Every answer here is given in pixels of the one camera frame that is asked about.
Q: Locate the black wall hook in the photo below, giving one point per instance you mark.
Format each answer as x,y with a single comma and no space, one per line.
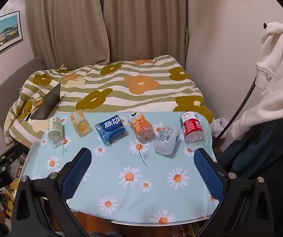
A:
265,25

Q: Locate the blue label bottle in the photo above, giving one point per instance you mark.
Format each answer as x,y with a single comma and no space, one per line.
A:
110,129

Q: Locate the white plastic bag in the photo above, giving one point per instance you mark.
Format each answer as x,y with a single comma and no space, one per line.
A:
219,126

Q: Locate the striped floral blanket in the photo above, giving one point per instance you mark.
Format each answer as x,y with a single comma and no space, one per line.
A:
141,98

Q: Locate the white hoodie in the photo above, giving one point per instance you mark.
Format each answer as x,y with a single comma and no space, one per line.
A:
279,84

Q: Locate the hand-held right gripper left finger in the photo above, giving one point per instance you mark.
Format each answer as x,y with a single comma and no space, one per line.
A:
76,175

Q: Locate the light blue daisy tablecloth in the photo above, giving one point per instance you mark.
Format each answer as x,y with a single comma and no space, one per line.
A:
136,192

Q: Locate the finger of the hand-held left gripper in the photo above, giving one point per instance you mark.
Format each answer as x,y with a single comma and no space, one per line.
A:
11,151

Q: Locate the person's left hand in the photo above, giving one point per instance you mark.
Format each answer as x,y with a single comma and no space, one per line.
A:
0,213

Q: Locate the grey bed headboard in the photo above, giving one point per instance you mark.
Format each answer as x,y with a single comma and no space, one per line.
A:
8,88

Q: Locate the orange label bottle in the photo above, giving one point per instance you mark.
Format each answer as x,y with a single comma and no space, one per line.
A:
140,127

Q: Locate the white table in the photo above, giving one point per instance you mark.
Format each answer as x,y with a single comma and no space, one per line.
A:
141,224

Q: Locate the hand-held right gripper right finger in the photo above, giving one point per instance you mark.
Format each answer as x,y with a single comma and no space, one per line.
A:
208,175

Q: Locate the beige curtain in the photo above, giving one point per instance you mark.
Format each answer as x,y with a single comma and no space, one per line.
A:
144,17
65,22

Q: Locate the clear white label bottle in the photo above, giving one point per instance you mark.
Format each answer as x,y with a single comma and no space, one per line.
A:
166,138

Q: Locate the wall poster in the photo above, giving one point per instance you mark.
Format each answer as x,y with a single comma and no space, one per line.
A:
3,37

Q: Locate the pale green label bottle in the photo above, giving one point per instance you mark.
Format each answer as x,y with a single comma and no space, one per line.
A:
55,129

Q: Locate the red label bottle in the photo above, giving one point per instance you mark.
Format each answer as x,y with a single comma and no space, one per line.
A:
192,128

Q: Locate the yellow orange juice bottle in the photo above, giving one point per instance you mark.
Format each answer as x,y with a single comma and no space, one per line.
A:
81,124

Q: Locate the dark teal jacket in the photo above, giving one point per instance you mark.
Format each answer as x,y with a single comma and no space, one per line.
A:
267,150

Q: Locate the grey laptop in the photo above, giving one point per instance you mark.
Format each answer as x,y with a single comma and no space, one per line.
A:
50,101

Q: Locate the black curved rack pole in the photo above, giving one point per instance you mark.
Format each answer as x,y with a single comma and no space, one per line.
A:
245,99

